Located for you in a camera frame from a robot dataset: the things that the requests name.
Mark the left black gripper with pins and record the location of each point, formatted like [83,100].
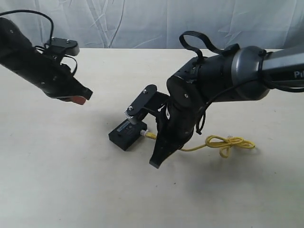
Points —
[55,79]

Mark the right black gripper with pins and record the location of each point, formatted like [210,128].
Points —
[175,124]

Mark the small black electronic box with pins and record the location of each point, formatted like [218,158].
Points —
[126,134]

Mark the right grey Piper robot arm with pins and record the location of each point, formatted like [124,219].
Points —
[220,75]

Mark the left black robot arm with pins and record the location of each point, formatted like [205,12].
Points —
[11,47]

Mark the grey wrinkled backdrop cloth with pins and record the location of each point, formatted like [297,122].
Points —
[159,23]

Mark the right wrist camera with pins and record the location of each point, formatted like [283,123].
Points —
[149,101]

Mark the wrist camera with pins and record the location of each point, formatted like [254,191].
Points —
[62,46]
[149,101]

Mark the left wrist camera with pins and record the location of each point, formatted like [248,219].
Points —
[62,46]

